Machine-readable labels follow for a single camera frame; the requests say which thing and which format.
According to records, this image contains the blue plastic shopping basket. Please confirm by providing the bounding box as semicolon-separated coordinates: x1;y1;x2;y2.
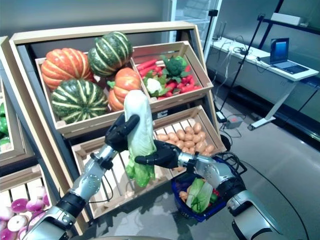
171;152;248;222

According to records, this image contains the green broccoli head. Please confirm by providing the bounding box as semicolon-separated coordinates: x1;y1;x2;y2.
161;55;191;85

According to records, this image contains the black round floor base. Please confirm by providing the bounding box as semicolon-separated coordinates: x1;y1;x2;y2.
219;136;232;152

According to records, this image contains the wooden pumpkin crate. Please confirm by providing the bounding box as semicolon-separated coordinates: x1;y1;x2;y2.
34;51;151;136

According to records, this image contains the wooden neighbour display shelf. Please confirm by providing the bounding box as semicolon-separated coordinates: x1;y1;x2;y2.
0;36;76;240

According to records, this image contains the grey box with red button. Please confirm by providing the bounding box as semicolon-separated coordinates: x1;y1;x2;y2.
223;114;243;130

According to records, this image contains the black tripod stand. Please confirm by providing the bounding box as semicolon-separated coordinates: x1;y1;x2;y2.
218;14;266;113

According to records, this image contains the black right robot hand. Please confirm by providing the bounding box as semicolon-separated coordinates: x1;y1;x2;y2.
134;140;181;169

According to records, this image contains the green striped pumpkin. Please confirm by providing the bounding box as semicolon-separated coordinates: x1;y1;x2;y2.
50;78;110;125
87;31;134;78

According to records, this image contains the black metal rack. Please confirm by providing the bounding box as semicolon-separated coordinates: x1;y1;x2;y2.
257;0;320;51

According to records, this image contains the white cauliflower with leaves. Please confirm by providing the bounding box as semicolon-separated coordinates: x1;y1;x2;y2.
142;72;168;98

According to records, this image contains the long white box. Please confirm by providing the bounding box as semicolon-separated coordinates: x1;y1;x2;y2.
271;12;305;26

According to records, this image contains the wooden potato crate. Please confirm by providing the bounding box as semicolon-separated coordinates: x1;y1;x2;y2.
152;105;227;176

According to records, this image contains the large orange ribbed pumpkin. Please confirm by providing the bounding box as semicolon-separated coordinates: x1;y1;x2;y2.
40;47;94;91

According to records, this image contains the open grey laptop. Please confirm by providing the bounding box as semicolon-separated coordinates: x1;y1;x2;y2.
259;37;307;75

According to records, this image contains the white desk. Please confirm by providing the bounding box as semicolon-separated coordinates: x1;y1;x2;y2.
211;38;320;131

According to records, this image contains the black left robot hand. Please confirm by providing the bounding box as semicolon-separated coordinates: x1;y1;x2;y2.
104;113;141;153

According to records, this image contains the wooden carrot crate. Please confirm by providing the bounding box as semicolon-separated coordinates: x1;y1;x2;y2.
131;41;214;112

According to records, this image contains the wooden onion crate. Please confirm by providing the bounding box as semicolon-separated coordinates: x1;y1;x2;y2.
0;163;52;240

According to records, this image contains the wooden vegetable display shelf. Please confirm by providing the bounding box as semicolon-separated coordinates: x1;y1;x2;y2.
9;21;227;235

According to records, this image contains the wooden slatted cabbage crate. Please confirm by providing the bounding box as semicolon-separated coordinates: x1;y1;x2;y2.
71;124;173;220

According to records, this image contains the wooden pepper crate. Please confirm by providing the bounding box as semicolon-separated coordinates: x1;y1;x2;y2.
0;74;36;163

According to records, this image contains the small orange pumpkin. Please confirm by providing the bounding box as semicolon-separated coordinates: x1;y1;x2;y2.
106;67;142;112

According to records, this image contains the black camera on stand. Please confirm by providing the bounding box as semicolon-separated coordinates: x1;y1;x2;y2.
202;9;220;53

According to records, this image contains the purple white onion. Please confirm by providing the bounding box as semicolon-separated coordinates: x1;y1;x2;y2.
11;198;29;213
37;186;50;201
0;227;17;240
0;206;15;221
25;198;45;213
6;214;28;232

